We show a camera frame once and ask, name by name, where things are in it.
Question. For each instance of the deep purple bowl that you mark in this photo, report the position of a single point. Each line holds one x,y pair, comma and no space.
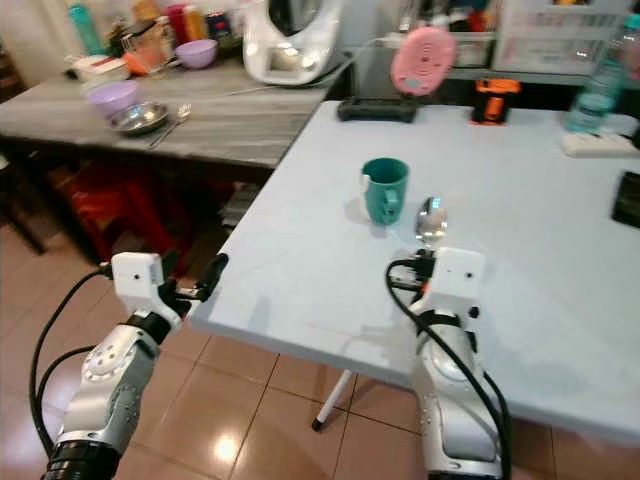
196,54

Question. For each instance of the black oblong base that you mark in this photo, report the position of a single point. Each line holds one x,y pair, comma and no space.
377,110

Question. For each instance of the red plastic stool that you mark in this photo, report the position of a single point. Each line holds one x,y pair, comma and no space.
130,205

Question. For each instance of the teal bottle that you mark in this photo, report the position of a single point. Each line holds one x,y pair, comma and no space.
84,28

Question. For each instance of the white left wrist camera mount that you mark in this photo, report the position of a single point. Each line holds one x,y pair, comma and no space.
138,280

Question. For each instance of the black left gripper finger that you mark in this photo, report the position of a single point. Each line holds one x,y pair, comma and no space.
217,272

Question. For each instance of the clear plastic water bottle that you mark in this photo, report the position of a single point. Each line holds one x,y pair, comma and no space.
598,95

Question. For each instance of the clear glass jar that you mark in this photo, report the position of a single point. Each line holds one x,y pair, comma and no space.
150,48

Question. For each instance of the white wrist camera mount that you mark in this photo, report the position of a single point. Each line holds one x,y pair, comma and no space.
458,280
138,280

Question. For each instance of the pink round fan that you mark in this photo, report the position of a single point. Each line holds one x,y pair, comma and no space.
423,60

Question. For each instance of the metal fork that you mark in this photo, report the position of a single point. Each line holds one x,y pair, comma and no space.
170,125

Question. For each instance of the grey wood grain table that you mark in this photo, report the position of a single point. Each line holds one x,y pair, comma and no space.
240,125

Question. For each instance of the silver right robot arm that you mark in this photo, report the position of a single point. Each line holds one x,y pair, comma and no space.
455,400

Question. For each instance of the red canister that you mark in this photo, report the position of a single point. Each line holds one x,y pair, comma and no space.
178,24

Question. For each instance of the white folding table leg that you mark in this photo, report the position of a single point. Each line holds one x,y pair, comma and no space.
334,400

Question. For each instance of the white flat box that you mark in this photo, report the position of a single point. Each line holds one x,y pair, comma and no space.
100,68

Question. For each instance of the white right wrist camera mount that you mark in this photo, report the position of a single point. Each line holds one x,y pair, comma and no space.
458,280

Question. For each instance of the black flat object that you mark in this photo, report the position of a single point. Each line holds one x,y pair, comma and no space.
628,200

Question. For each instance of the white plastic basket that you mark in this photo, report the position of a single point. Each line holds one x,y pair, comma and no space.
555,35

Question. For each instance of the white power strip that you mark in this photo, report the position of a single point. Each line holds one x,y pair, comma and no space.
600,145

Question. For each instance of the pale purple bowl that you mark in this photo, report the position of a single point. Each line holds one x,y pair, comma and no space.
112,98

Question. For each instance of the steel dish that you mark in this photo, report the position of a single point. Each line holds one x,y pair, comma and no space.
142,119

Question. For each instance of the orange and black device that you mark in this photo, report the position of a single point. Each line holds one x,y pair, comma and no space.
497,102

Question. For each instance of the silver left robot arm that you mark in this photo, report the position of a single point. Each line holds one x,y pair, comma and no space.
105,385

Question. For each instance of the green mug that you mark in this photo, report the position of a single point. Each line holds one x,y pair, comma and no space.
386,190

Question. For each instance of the shiny metal spoon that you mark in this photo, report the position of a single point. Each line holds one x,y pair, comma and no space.
431,220

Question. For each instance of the white kitchen appliance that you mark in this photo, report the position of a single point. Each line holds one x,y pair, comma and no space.
295,50

